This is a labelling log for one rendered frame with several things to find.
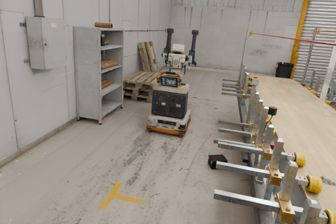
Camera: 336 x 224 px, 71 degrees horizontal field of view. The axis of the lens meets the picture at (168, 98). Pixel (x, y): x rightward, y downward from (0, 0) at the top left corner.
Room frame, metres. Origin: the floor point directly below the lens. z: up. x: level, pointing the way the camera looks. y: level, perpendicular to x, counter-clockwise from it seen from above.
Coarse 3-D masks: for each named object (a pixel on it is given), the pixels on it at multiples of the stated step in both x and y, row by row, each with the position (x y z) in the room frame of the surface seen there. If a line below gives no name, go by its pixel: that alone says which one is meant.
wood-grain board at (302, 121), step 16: (272, 80) 3.92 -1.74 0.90; (288, 80) 4.02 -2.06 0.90; (272, 96) 2.87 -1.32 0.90; (288, 96) 2.93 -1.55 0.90; (304, 96) 2.99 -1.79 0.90; (288, 112) 2.28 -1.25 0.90; (304, 112) 2.32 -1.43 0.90; (320, 112) 2.36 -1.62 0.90; (288, 128) 1.86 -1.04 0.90; (304, 128) 1.88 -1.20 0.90; (320, 128) 1.91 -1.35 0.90; (288, 144) 1.55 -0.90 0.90; (304, 144) 1.57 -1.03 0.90; (320, 144) 1.59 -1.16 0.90; (288, 160) 1.34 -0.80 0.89; (320, 160) 1.36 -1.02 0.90; (304, 176) 1.16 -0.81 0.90; (304, 192) 1.02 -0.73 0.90; (320, 192) 1.03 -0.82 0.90
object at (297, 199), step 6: (264, 132) 2.35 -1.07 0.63; (282, 162) 1.58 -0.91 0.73; (282, 168) 1.55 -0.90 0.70; (294, 186) 1.27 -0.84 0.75; (294, 192) 1.24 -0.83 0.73; (300, 192) 1.17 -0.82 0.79; (294, 198) 1.22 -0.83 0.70; (300, 198) 1.15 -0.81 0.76; (294, 204) 1.20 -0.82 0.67; (300, 204) 1.13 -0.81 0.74; (294, 216) 1.16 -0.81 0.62
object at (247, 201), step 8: (216, 192) 0.89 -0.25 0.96; (224, 192) 0.90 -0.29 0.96; (224, 200) 0.88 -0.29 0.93; (232, 200) 0.87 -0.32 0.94; (240, 200) 0.86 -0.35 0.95; (248, 200) 0.86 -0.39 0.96; (256, 200) 0.86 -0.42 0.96; (264, 200) 0.87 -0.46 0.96; (264, 208) 0.84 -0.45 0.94; (272, 208) 0.84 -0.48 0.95; (296, 208) 0.83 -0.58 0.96; (296, 216) 0.81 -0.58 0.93; (320, 216) 0.79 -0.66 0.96
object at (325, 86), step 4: (332, 52) 2.95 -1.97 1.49; (332, 56) 2.93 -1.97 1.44; (332, 60) 2.93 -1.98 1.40; (332, 64) 2.92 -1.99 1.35; (328, 68) 2.94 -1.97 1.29; (332, 68) 2.92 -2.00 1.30; (328, 72) 2.93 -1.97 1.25; (328, 76) 2.92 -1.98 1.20; (324, 80) 2.96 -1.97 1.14; (328, 80) 2.92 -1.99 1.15; (324, 84) 2.93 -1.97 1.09; (328, 84) 2.92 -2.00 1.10; (324, 88) 2.93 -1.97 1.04; (324, 92) 2.92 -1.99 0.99; (320, 96) 2.95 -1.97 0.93; (324, 96) 2.92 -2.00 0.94
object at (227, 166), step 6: (216, 162) 1.14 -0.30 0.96; (222, 162) 1.15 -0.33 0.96; (222, 168) 1.13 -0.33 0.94; (228, 168) 1.12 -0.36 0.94; (234, 168) 1.11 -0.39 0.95; (240, 168) 1.11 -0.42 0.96; (246, 168) 1.11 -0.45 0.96; (252, 168) 1.11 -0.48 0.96; (252, 174) 1.09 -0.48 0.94; (258, 174) 1.09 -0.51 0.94; (264, 174) 1.08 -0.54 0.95; (282, 174) 1.08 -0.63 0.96; (300, 180) 1.04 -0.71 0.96; (306, 180) 1.04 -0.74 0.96
